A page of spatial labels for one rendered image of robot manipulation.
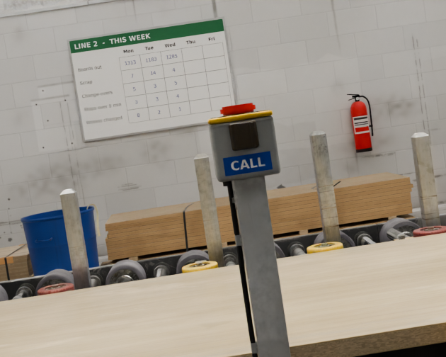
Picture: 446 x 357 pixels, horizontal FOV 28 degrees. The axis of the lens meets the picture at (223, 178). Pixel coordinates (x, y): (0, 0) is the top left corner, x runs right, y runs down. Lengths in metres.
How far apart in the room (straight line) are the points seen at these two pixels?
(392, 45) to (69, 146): 3.10
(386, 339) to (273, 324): 0.27
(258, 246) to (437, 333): 0.36
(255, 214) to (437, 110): 7.49
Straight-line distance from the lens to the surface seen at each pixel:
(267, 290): 1.00
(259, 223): 0.99
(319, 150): 2.09
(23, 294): 2.58
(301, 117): 8.20
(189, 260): 2.48
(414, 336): 1.25
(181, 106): 8.12
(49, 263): 6.56
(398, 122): 8.36
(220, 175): 0.96
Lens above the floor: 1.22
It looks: 4 degrees down
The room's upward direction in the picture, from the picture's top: 9 degrees counter-clockwise
